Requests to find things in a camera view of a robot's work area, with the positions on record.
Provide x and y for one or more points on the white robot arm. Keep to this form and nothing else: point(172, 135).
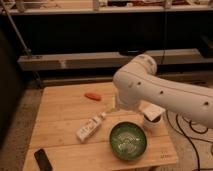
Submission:
point(137, 81)

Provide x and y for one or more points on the orange carrot toy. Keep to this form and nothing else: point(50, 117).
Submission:
point(93, 96)

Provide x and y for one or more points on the long grey shelf beam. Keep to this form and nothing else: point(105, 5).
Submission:
point(107, 59)

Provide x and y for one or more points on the green bowl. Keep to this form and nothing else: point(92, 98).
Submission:
point(128, 141)

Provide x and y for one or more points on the white cup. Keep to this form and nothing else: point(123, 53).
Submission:
point(152, 116)

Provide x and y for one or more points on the metal diagonal pole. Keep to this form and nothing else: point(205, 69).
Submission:
point(26, 50)

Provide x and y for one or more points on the black phone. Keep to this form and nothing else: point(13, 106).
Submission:
point(43, 160)

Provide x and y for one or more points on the upper wooden shelf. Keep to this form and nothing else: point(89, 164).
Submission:
point(24, 7)

